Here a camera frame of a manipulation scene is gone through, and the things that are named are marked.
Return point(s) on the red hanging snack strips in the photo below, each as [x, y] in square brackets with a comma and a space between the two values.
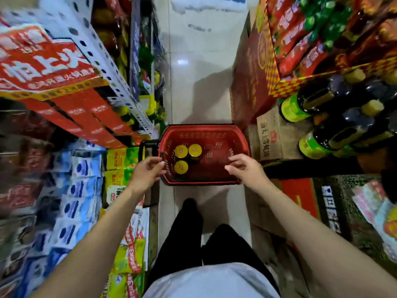
[46, 68]

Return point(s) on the group of red green-capped pouches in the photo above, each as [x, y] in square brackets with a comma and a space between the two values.
[294, 37]

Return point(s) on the stack of blue white packets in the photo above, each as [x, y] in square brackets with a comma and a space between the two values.
[77, 207]

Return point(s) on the row of red sausage packs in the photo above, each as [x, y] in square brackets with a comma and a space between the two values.
[24, 189]

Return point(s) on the person's left hand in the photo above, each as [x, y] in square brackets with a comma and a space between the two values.
[142, 176]

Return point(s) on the blue white floor sticker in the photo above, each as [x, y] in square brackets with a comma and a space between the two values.
[211, 3]

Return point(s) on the person's left forearm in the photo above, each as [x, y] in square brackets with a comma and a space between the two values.
[90, 248]

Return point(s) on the person's black trousers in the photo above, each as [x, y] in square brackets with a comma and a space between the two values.
[183, 238]

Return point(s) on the dark bottle with tan cap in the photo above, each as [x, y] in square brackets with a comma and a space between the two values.
[375, 86]
[313, 96]
[372, 139]
[332, 136]

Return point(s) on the yellow red promo card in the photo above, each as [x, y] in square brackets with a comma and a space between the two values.
[391, 223]

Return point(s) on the red plastic shopping basket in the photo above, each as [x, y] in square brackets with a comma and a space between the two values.
[217, 136]

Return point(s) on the red cardboard box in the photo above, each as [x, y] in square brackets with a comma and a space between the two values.
[301, 195]

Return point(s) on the group of orange lid jars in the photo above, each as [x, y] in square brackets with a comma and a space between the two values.
[372, 27]

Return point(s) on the dark gold patterned box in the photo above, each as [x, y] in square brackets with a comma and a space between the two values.
[347, 214]

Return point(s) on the person's right forearm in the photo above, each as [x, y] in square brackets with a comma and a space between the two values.
[328, 245]

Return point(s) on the pink white paper leaflets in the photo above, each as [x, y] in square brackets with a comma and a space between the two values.
[369, 201]

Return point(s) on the stack of yellow green packets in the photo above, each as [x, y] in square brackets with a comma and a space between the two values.
[121, 180]

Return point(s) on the person's right hand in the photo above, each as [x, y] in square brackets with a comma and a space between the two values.
[251, 173]

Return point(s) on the red checkered display box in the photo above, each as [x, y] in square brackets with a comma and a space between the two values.
[248, 83]

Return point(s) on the white perforated metal rack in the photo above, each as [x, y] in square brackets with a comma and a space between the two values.
[102, 65]

